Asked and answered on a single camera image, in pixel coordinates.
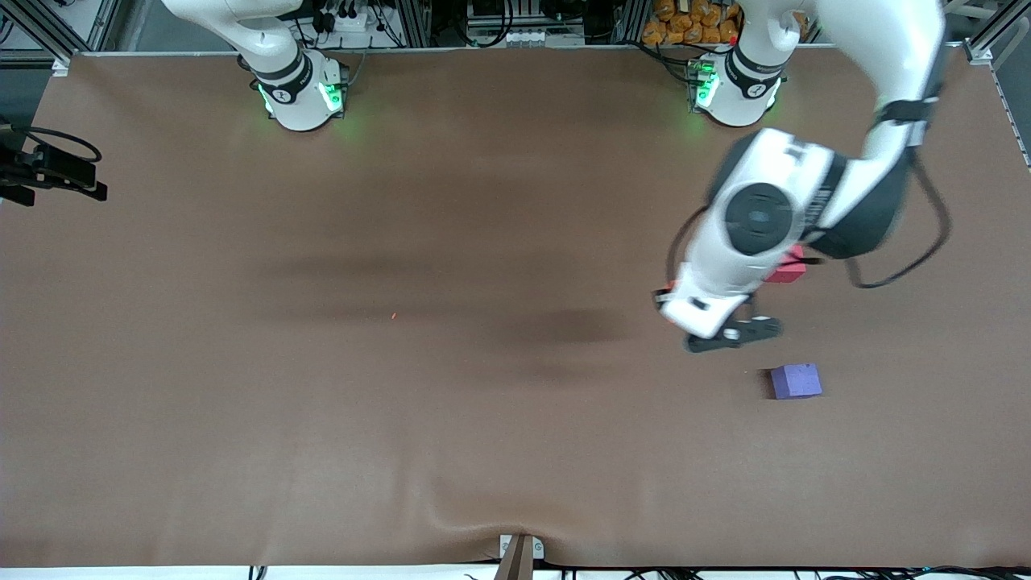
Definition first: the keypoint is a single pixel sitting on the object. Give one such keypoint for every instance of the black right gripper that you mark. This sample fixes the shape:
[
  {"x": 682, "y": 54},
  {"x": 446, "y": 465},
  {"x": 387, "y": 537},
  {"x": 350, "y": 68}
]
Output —
[{"x": 50, "y": 166}]

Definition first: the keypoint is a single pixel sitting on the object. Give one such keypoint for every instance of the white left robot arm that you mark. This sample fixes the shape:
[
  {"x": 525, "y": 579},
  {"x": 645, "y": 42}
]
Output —
[{"x": 886, "y": 48}]

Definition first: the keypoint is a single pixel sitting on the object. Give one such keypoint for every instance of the violet foam cube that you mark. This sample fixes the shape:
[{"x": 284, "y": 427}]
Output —
[{"x": 796, "y": 382}]

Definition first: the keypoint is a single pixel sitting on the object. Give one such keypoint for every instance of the red foam cube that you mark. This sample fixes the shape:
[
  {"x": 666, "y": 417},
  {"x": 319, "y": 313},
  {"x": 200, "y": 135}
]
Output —
[{"x": 789, "y": 270}]

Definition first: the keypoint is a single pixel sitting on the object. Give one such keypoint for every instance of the pile of orange packets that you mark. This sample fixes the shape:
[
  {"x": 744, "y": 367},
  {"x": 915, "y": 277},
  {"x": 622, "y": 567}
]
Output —
[{"x": 693, "y": 22}]

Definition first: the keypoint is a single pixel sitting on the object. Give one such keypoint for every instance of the brown table mat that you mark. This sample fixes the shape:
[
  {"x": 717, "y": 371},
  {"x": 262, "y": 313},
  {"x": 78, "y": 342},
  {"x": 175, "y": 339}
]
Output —
[{"x": 403, "y": 443}]

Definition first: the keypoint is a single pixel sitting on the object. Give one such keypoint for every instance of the white power strip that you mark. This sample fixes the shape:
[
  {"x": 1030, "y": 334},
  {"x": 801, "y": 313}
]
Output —
[{"x": 346, "y": 18}]

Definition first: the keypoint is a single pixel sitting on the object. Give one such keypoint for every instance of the white terminal block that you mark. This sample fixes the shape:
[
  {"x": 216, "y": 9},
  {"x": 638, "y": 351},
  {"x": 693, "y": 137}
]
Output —
[{"x": 525, "y": 36}]

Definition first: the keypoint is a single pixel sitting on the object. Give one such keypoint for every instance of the aluminium frame post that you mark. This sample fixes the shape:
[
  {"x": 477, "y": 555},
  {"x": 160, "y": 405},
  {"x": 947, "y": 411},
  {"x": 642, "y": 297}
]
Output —
[
  {"x": 44, "y": 28},
  {"x": 995, "y": 32}
]

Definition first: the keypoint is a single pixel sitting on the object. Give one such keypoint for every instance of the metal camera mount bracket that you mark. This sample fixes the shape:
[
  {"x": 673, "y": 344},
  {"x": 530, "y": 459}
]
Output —
[{"x": 519, "y": 557}]

